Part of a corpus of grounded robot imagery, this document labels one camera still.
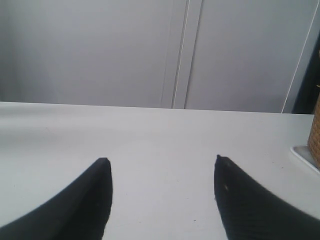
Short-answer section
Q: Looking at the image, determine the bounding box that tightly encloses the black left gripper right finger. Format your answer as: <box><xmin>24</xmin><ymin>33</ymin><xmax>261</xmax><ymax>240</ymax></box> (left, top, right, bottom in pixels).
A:
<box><xmin>214</xmin><ymin>155</ymin><xmax>320</xmax><ymax>240</ymax></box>

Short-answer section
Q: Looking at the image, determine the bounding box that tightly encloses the dark vertical frame post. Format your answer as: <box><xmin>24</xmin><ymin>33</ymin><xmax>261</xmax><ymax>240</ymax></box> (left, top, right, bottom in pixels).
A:
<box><xmin>292</xmin><ymin>42</ymin><xmax>320</xmax><ymax>115</ymax></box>

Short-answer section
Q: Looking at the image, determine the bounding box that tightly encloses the brown woven wicker basket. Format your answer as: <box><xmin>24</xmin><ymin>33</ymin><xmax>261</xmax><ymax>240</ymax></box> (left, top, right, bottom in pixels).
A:
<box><xmin>306</xmin><ymin>49</ymin><xmax>320</xmax><ymax>167</ymax></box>

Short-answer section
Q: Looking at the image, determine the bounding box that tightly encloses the white rectangular plastic tray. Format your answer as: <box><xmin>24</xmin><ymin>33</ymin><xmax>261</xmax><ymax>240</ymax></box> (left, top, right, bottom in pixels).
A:
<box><xmin>290</xmin><ymin>145</ymin><xmax>320</xmax><ymax>174</ymax></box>

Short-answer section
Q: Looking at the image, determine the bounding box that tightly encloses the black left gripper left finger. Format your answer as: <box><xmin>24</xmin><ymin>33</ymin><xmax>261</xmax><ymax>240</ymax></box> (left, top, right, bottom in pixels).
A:
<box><xmin>0</xmin><ymin>158</ymin><xmax>113</xmax><ymax>240</ymax></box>

